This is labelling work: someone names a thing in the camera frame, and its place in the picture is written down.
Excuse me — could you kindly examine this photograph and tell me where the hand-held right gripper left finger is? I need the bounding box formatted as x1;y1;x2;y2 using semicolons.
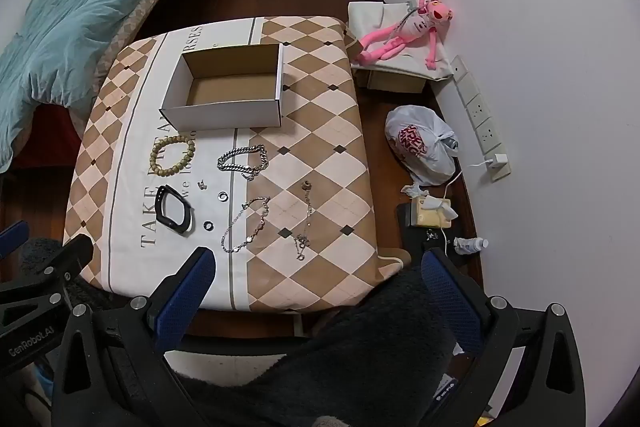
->
52;247;217;427

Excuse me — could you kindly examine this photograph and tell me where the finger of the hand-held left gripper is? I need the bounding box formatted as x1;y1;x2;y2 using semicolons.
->
0;221;30;260
0;236;95;303

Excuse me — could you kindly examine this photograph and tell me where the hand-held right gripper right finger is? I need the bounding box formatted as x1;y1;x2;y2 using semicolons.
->
415;249;587;427

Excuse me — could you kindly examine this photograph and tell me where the black wrist band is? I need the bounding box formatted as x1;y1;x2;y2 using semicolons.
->
155;184;193;235

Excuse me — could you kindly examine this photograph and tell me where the thin silver necklace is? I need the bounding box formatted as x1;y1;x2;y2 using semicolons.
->
220;195;272;254

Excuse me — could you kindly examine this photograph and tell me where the wooden bead bracelet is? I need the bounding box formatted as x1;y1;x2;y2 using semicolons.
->
150;134;196;180

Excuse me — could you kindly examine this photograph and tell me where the chunky silver chain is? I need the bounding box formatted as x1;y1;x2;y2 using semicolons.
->
217;144;269;181

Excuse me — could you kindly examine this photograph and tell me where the thin dark chain bracelet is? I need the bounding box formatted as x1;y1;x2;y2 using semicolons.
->
295;179;315;262

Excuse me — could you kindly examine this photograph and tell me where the white cardboard box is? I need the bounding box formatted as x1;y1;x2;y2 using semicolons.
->
159;43;285;131

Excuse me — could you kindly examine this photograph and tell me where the small white bottle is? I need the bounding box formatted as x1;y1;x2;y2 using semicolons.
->
453;237;489;256

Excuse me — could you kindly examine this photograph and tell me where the yellow tissue box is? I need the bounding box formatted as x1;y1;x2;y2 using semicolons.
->
410;198;458;228

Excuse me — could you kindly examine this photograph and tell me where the small black device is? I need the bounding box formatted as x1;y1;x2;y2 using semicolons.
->
432;372;461;408

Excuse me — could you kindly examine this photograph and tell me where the person's right leg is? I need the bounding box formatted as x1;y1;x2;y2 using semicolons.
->
167;267;483;427

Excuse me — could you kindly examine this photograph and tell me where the white plastic bag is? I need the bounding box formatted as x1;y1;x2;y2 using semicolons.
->
385;105;460;186

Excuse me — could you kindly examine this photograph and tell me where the white power strip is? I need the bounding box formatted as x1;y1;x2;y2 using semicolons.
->
450;55;512;182

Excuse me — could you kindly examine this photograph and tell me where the checkered brown tablecloth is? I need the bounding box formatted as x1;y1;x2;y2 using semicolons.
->
64;14;406;313

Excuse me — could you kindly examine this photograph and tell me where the blue blanket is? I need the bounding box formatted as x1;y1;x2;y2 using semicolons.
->
0;0;193;172

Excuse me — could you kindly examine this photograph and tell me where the pink plush toy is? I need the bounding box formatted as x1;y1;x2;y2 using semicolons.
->
356;0;458;68

